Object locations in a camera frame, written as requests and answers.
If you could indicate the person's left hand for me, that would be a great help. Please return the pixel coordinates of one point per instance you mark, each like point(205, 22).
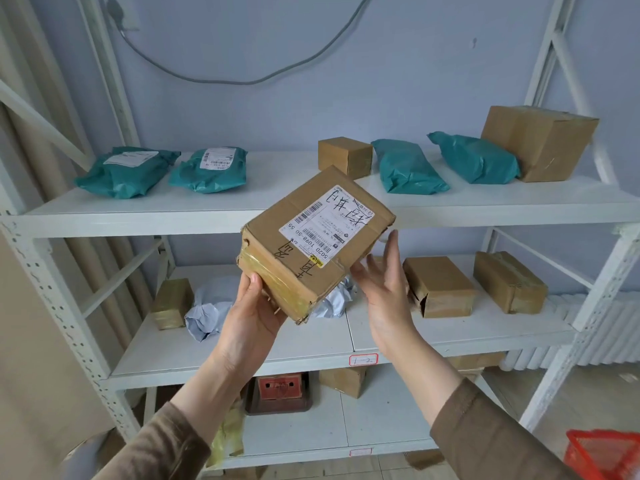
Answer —
point(245, 334)

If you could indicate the small box shelf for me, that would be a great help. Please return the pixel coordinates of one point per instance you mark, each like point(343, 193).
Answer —
point(172, 304)

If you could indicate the red box in dark tray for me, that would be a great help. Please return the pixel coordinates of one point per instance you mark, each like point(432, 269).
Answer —
point(280, 389)

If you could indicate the red plastic basket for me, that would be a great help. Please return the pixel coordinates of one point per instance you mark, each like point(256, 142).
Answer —
point(600, 454)

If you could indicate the white metal shelving rack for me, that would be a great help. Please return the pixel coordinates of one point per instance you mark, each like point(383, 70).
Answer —
point(450, 339)

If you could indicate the yellow plastic bag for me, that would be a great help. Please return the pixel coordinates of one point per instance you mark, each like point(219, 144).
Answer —
point(230, 434)

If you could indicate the white radiator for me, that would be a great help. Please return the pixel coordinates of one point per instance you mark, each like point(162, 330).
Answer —
point(610, 334)

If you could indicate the white wall socket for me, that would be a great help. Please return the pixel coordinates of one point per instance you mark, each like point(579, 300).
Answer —
point(134, 19)

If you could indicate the teal mailer bag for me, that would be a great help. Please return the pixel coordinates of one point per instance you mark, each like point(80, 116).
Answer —
point(475, 159)
point(125, 179)
point(210, 179)
point(407, 167)

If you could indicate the large cardboard box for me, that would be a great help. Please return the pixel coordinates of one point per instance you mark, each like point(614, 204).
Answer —
point(540, 139)

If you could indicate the long taped cardboard box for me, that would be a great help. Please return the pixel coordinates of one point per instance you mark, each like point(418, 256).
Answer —
point(510, 282)

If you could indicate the person's right hand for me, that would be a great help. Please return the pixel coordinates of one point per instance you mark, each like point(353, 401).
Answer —
point(390, 314)

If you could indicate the yellow-taped cardboard box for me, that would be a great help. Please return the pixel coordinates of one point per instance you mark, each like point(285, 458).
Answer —
point(300, 254)

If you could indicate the cardboard box with torn flap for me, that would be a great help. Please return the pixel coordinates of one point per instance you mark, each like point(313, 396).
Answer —
point(440, 284)

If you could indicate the person's right forearm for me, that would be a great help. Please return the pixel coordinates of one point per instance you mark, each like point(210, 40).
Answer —
point(475, 434)

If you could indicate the person's left forearm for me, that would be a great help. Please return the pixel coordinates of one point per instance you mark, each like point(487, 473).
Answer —
point(200, 409)

